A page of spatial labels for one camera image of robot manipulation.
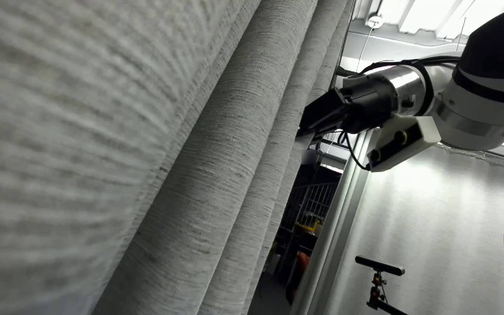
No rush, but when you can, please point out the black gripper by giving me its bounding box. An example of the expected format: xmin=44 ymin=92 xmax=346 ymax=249
xmin=297 ymin=74 xmax=399 ymax=137

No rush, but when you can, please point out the grey fabric curtain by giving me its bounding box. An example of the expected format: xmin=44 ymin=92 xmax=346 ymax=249
xmin=0 ymin=0 xmax=359 ymax=315

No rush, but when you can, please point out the round ceiling sensor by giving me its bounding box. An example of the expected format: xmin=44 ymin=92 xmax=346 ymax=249
xmin=364 ymin=15 xmax=385 ymax=32

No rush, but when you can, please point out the yellow bar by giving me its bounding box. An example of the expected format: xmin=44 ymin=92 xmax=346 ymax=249
xmin=294 ymin=218 xmax=324 ymax=237

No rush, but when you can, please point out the red fire extinguisher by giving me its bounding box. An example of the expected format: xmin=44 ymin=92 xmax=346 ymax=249
xmin=294 ymin=251 xmax=311 ymax=291

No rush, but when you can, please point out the wire mesh rack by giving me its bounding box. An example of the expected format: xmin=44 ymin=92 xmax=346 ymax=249
xmin=294 ymin=181 xmax=339 ymax=232

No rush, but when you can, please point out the black bar camera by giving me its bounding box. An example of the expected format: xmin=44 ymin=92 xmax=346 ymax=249
xmin=353 ymin=254 xmax=408 ymax=279

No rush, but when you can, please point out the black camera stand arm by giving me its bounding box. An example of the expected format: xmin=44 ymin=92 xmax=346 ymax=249
xmin=366 ymin=270 xmax=409 ymax=315

